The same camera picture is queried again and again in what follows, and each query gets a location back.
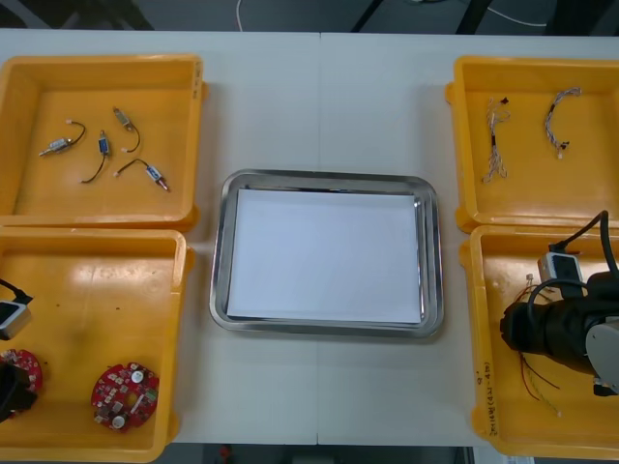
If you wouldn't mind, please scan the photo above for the black slanted metal leg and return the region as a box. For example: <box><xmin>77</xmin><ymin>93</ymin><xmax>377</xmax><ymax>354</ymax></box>
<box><xmin>348</xmin><ymin>0</ymin><xmax>388</xmax><ymax>33</ymax></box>
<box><xmin>456</xmin><ymin>0</ymin><xmax>490</xmax><ymax>35</ymax></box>

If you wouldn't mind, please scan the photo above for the metal solenoid blue label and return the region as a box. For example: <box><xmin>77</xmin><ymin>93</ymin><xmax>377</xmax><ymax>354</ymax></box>
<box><xmin>79</xmin><ymin>129</ymin><xmax>111</xmax><ymax>185</ymax></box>

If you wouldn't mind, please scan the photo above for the yellow-orange plastic bin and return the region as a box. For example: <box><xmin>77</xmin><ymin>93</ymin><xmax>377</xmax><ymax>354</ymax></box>
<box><xmin>444</xmin><ymin>55</ymin><xmax>619</xmax><ymax>233</ymax></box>
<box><xmin>0</xmin><ymin>226</ymin><xmax>197</xmax><ymax>464</ymax></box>
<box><xmin>457</xmin><ymin>224</ymin><xmax>619</xmax><ymax>464</ymax></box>
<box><xmin>0</xmin><ymin>53</ymin><xmax>210</xmax><ymax>232</ymax></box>

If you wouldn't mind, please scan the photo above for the metal solenoid with black cable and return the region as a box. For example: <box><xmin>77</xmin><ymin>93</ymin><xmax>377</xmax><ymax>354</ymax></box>
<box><xmin>38</xmin><ymin>118</ymin><xmax>87</xmax><ymax>159</ymax></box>
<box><xmin>112</xmin><ymin>105</ymin><xmax>141</xmax><ymax>155</ymax></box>

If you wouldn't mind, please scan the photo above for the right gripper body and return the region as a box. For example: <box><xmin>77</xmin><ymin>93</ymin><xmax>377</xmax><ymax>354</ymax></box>
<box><xmin>499</xmin><ymin>298</ymin><xmax>552</xmax><ymax>355</ymax></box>

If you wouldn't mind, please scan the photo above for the steel tray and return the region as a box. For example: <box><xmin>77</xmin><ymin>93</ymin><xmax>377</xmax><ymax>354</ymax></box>
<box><xmin>208</xmin><ymin>167</ymin><xmax>445</xmax><ymax>342</ymax></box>

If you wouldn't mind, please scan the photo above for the metal solenoid blue-white label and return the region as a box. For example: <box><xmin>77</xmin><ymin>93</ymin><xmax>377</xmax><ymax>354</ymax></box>
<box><xmin>113</xmin><ymin>158</ymin><xmax>171</xmax><ymax>193</ymax></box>

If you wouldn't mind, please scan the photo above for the red green-yellow wire harness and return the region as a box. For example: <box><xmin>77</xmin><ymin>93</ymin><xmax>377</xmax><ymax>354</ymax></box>
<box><xmin>516</xmin><ymin>350</ymin><xmax>565</xmax><ymax>420</ymax></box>

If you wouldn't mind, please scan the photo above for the round red circuit board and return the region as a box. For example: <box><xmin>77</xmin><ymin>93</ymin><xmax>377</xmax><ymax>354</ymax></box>
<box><xmin>90</xmin><ymin>362</ymin><xmax>161</xmax><ymax>432</ymax></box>
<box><xmin>0</xmin><ymin>348</ymin><xmax>44</xmax><ymax>418</ymax></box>

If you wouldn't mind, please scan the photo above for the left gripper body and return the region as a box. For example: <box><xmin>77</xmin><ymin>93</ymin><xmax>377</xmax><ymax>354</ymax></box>
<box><xmin>0</xmin><ymin>362</ymin><xmax>39</xmax><ymax>422</ymax></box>

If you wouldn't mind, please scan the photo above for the blue-white twisted wire harness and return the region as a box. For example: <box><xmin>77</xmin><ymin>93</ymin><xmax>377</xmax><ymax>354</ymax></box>
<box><xmin>544</xmin><ymin>87</ymin><xmax>583</xmax><ymax>161</ymax></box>
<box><xmin>481</xmin><ymin>96</ymin><xmax>513</xmax><ymax>184</ymax></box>

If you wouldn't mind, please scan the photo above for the white paper sheet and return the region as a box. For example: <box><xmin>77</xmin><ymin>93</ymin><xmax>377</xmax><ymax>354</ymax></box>
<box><xmin>226</xmin><ymin>188</ymin><xmax>423</xmax><ymax>324</ymax></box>

